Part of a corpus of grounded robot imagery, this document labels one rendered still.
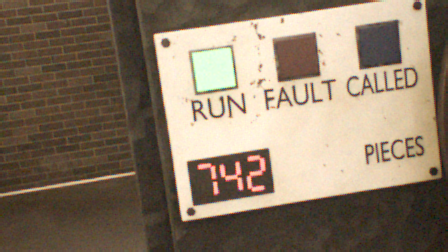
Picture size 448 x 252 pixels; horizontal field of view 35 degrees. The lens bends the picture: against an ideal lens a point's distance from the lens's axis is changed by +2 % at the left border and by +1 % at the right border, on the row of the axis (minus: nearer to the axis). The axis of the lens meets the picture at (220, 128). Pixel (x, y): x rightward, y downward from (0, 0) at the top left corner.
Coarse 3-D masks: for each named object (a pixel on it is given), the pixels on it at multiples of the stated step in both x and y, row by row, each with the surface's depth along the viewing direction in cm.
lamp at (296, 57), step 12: (312, 36) 67; (288, 48) 66; (300, 48) 67; (312, 48) 67; (288, 60) 67; (300, 60) 67; (312, 60) 67; (288, 72) 67; (300, 72) 67; (312, 72) 67
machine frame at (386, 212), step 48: (144, 0) 67; (192, 0) 67; (240, 0) 68; (288, 0) 68; (336, 0) 69; (384, 0) 70; (432, 0) 70; (144, 48) 68; (432, 48) 71; (144, 96) 76; (144, 144) 77; (144, 192) 77; (384, 192) 72; (432, 192) 73; (192, 240) 70; (240, 240) 71; (288, 240) 71; (336, 240) 72; (384, 240) 73; (432, 240) 73
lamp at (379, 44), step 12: (384, 24) 68; (360, 36) 67; (372, 36) 67; (384, 36) 68; (396, 36) 68; (372, 48) 68; (384, 48) 68; (396, 48) 68; (372, 60) 68; (384, 60) 68; (396, 60) 68
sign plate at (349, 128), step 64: (192, 64) 66; (256, 64) 67; (320, 64) 68; (384, 64) 68; (192, 128) 67; (256, 128) 68; (320, 128) 68; (384, 128) 69; (192, 192) 67; (256, 192) 68; (320, 192) 69
